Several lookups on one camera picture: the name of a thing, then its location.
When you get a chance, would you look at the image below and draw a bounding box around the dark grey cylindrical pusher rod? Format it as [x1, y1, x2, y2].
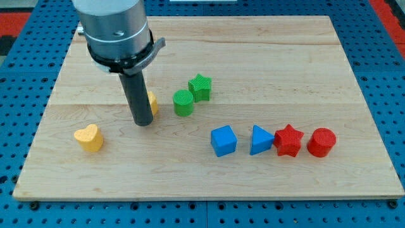
[119, 72, 153, 127]

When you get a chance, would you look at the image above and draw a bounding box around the green cylinder block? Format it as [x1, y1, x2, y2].
[173, 90, 194, 117]

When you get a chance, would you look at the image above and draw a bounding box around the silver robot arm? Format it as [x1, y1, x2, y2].
[72, 0, 165, 126]

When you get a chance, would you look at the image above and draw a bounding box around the green star block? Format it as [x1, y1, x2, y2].
[188, 73, 212, 103]

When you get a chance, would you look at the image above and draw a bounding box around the red star block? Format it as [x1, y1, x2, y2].
[273, 124, 304, 157]

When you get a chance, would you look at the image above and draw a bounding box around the yellow block behind rod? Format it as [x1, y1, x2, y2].
[147, 91, 159, 116]

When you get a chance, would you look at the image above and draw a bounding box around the yellow heart block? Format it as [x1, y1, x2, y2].
[73, 123, 104, 153]

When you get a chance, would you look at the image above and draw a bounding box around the blue cube block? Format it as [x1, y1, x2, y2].
[210, 125, 237, 157]

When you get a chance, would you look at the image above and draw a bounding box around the wooden board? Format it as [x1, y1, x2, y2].
[13, 16, 404, 201]

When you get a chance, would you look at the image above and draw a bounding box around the blue triangle block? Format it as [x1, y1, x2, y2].
[249, 125, 275, 155]

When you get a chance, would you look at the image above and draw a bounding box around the red cylinder block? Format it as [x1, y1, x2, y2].
[306, 128, 337, 158]

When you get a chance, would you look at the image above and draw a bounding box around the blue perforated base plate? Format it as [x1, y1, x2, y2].
[1, 0, 404, 227]

